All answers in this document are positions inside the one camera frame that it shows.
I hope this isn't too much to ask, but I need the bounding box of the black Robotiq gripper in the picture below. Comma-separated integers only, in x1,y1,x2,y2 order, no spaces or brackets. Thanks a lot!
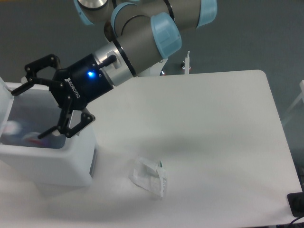
11,54,114,139

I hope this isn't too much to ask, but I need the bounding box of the crushed clear plastic bottle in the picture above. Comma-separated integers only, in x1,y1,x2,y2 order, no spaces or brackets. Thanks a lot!
0,120,51,148

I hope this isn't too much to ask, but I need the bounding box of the clear plastic wrapper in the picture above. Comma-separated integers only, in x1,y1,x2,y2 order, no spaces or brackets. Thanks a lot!
128,157,168,199

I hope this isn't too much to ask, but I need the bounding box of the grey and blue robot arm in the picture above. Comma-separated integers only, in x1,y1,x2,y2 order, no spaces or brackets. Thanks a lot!
11,0,218,139

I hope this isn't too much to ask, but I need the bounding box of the white trash can lid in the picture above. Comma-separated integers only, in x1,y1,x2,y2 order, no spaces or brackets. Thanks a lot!
0,78,23,145

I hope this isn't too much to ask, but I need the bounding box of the white trash can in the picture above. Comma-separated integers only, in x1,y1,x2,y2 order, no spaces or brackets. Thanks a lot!
0,83,96,187

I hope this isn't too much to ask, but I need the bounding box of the white object at right edge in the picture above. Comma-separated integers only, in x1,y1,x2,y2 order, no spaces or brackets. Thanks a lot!
281,80,304,126

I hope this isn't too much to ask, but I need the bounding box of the black device at table edge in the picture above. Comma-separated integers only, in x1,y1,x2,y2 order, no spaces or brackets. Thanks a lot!
287,192,304,217

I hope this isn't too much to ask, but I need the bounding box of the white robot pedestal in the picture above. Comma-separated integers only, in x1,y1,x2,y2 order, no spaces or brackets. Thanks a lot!
138,59,168,77

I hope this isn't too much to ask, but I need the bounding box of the white metal frame bracket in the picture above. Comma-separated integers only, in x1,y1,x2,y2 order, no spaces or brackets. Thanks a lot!
179,50,191,75

